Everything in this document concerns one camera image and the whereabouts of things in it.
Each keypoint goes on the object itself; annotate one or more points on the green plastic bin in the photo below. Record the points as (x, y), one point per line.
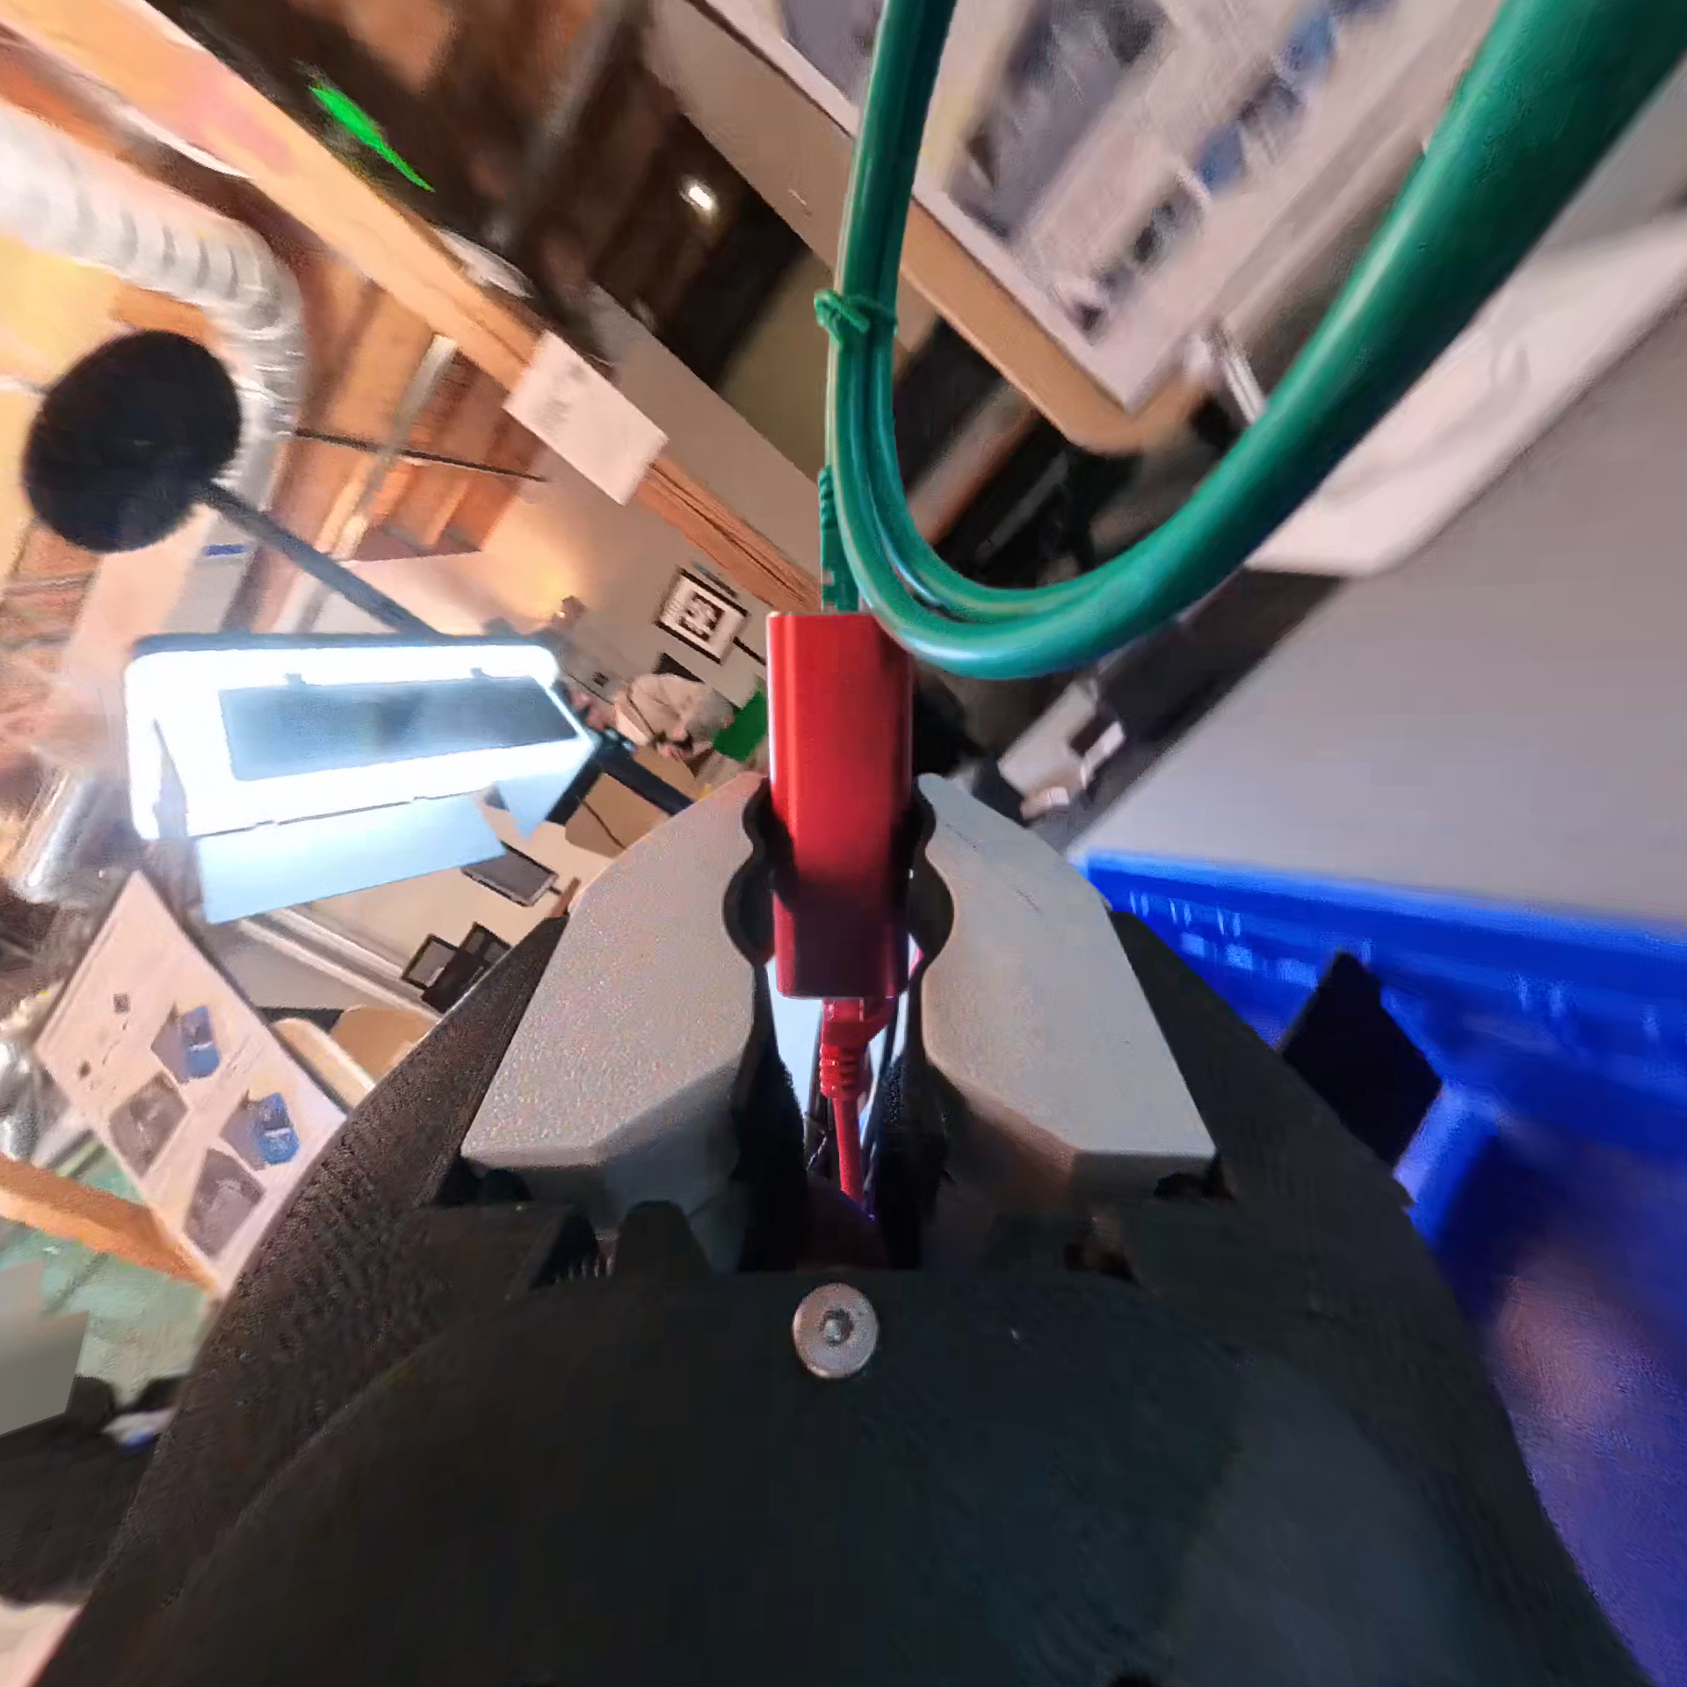
(746, 732)

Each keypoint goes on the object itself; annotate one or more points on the instruction board with wooden frame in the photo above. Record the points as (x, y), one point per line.
(172, 1093)
(1121, 158)

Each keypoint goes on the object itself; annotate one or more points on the silver ventilation duct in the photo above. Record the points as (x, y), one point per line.
(160, 238)

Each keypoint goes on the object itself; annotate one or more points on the red ethernet splitter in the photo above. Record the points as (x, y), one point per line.
(838, 792)

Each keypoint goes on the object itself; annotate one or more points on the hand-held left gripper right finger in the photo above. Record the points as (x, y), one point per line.
(1055, 1029)

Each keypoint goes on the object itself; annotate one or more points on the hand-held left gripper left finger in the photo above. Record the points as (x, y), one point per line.
(619, 1029)

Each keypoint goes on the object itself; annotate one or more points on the framed black-white tag poster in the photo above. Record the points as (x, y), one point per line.
(700, 613)

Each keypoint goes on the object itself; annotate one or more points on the light panel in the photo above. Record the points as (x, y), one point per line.
(355, 737)

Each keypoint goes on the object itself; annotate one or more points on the blue plastic bin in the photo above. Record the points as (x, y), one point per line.
(1554, 1002)

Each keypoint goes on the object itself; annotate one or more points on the white paper sheet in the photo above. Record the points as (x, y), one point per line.
(586, 415)

